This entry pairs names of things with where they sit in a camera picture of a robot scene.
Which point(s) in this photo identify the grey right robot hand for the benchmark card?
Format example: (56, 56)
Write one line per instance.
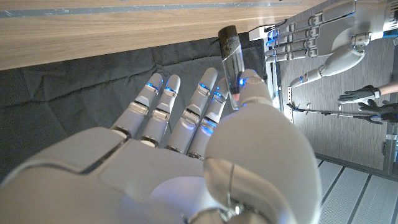
(155, 174)

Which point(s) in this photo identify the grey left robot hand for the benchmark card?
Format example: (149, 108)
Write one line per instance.
(335, 31)

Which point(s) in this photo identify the black gloved person hand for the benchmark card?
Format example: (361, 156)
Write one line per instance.
(385, 113)
(362, 95)

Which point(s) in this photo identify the dark capped lipstick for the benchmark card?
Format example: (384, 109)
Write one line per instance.
(231, 59)

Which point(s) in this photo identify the bare person forearm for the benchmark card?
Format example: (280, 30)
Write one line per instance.
(390, 88)

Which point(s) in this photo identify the white power strip box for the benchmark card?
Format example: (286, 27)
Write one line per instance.
(256, 33)

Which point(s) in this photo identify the black curtain backdrop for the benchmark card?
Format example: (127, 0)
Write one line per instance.
(62, 93)

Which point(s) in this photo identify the wooden table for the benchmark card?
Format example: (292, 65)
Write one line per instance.
(124, 9)

